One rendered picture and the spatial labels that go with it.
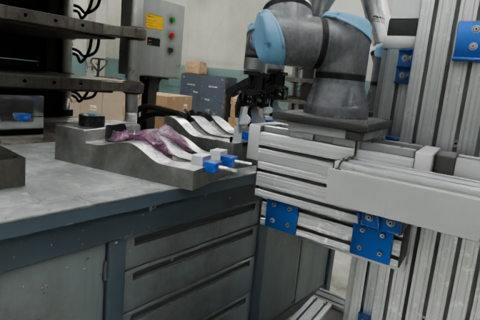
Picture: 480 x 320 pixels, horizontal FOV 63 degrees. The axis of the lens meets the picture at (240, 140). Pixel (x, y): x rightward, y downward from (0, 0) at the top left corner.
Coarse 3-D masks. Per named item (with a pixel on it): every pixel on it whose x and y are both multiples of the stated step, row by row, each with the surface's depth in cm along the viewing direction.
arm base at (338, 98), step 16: (320, 80) 89; (336, 80) 87; (352, 80) 86; (320, 96) 88; (336, 96) 86; (352, 96) 87; (304, 112) 92; (320, 112) 87; (336, 112) 86; (352, 112) 86; (368, 112) 89
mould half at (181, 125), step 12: (168, 120) 151; (180, 120) 149; (204, 120) 158; (216, 120) 163; (180, 132) 147; (192, 132) 145; (216, 132) 153; (204, 144) 139; (216, 144) 135; (228, 144) 131; (240, 144) 132; (240, 156) 133
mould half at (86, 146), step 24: (72, 144) 118; (96, 144) 114; (120, 144) 111; (144, 144) 112; (168, 144) 120; (192, 144) 130; (96, 168) 115; (120, 168) 112; (144, 168) 108; (168, 168) 105; (192, 168) 104
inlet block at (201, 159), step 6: (192, 156) 108; (198, 156) 107; (204, 156) 108; (210, 156) 111; (192, 162) 108; (198, 162) 108; (204, 162) 107; (210, 162) 107; (216, 162) 108; (222, 162) 110; (210, 168) 107; (216, 168) 107; (222, 168) 107; (228, 168) 107
